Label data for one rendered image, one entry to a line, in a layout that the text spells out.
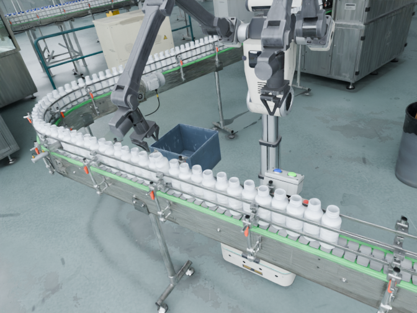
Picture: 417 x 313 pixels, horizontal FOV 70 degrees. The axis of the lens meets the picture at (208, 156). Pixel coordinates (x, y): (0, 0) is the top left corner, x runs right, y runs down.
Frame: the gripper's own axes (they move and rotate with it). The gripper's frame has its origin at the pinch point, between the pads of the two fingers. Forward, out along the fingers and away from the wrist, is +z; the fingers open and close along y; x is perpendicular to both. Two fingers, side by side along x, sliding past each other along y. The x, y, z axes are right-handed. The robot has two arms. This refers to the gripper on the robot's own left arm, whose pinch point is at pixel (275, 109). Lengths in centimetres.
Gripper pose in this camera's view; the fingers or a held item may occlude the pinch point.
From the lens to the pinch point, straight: 108.0
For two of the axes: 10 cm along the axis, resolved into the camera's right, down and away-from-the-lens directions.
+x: -8.3, -2.3, 5.0
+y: 5.4, -5.4, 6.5
